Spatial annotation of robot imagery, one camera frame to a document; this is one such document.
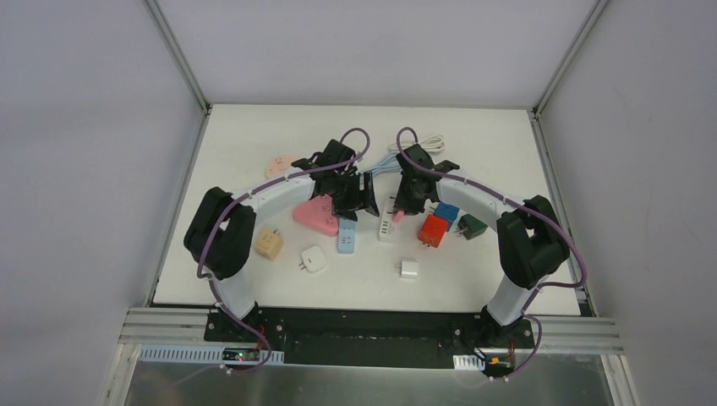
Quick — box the dark green cube socket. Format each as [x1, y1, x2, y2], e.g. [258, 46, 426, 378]
[457, 214, 489, 240]

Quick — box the red cube socket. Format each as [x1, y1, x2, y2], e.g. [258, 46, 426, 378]
[417, 214, 451, 248]

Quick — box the white charger plug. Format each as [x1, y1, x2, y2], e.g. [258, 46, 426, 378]
[299, 246, 328, 274]

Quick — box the beige cube plug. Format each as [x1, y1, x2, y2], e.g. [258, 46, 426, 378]
[255, 229, 284, 261]

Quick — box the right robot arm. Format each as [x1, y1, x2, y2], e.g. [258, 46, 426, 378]
[395, 145, 573, 347]

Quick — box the blue cube socket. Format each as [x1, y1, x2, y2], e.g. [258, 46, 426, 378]
[432, 202, 460, 231]

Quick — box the pink power strip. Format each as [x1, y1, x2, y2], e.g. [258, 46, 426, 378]
[292, 195, 338, 237]

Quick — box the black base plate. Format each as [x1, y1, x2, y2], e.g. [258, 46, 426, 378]
[204, 307, 535, 370]

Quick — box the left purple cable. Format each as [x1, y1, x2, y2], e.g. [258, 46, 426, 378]
[195, 127, 372, 376]

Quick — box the light blue power strip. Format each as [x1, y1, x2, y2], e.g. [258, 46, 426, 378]
[337, 217, 357, 255]

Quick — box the round pink socket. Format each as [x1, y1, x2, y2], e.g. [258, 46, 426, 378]
[264, 155, 296, 179]

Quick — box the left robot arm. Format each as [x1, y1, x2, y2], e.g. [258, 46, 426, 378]
[183, 140, 379, 343]

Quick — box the small white usb charger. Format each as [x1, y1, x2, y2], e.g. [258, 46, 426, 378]
[399, 260, 419, 280]

